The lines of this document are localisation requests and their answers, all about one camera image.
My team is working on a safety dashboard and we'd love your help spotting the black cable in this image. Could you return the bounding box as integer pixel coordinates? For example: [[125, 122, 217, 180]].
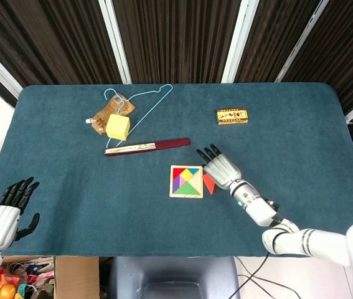
[[235, 273, 303, 299], [228, 251, 272, 299]]

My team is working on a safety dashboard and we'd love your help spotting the light blue wire hanger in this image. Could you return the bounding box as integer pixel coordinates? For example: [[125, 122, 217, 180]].
[[103, 83, 174, 150]]

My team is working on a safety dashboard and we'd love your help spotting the green triangle tangram piece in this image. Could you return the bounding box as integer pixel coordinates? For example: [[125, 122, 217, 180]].
[[175, 181, 200, 196]]

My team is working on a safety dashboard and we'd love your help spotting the orange yellow toy duck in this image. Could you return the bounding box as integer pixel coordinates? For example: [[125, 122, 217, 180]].
[[0, 268, 17, 299]]

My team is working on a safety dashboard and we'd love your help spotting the brown cardboard box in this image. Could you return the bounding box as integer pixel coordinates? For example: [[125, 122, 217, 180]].
[[54, 255, 100, 299]]

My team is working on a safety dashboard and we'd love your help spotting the brown spout pouch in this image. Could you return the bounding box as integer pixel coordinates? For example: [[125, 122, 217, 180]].
[[85, 92, 136, 136]]

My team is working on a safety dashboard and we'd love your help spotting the teal table cloth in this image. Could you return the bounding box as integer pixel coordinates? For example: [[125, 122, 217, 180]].
[[0, 82, 353, 259]]

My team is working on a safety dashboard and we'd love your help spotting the yellow foam cube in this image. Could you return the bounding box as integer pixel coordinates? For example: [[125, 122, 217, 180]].
[[105, 113, 131, 141]]

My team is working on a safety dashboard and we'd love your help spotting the dark red folding fan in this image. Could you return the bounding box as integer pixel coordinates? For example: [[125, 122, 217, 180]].
[[104, 138, 192, 158]]

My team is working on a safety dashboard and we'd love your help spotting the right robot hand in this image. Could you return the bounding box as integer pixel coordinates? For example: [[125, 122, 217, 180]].
[[196, 143, 243, 191]]

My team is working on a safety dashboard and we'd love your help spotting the blue grey moulded seat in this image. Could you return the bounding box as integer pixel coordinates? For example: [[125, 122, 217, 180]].
[[109, 255, 242, 299]]

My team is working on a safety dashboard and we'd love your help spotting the yellow red card box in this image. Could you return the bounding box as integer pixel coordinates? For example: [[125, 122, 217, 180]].
[[216, 108, 248, 126]]

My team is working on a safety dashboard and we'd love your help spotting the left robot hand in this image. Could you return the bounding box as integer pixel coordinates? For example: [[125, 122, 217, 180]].
[[0, 176, 41, 252]]

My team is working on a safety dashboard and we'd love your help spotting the wooden tangram tray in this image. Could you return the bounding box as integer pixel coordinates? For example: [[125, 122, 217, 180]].
[[169, 164, 205, 199]]

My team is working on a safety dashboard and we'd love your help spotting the orange triangle piece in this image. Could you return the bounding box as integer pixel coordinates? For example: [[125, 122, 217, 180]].
[[201, 173, 217, 196]]

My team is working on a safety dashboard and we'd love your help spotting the pile of colourful toys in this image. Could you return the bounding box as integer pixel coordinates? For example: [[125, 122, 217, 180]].
[[1, 255, 55, 299]]

